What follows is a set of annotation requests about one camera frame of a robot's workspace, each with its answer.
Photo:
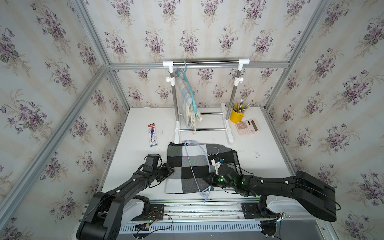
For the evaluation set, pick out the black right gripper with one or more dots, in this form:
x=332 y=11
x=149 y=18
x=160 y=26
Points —
x=212 y=181

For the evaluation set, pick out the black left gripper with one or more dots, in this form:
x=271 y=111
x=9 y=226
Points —
x=166 y=168

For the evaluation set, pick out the light blue plastic clothes hanger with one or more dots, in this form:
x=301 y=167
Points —
x=196 y=163

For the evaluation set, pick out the blue cream plaid scarf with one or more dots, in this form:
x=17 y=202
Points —
x=189 y=118

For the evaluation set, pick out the teal plastic clothes hanger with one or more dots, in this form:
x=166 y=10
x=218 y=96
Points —
x=187 y=92

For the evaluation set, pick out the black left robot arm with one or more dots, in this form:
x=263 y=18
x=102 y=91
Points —
x=103 y=217

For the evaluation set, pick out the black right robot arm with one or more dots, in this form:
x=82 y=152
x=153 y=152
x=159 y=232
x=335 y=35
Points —
x=317 y=197

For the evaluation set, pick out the black grey checkered scarf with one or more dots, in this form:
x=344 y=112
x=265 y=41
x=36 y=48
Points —
x=174 y=160

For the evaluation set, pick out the red white pen box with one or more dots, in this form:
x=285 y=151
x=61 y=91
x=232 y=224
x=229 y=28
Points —
x=152 y=135

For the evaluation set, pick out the white and steel clothes rack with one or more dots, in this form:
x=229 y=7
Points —
x=215 y=84

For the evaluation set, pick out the pink calculator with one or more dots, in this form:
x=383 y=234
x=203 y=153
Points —
x=248 y=127

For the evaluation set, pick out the yellow pen holder cup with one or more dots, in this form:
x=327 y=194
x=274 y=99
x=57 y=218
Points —
x=238 y=111

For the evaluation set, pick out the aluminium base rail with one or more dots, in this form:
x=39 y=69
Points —
x=210 y=217

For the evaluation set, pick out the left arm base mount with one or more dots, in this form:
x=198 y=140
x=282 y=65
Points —
x=140 y=208

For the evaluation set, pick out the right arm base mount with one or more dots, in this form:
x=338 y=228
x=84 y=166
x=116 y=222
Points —
x=270 y=207

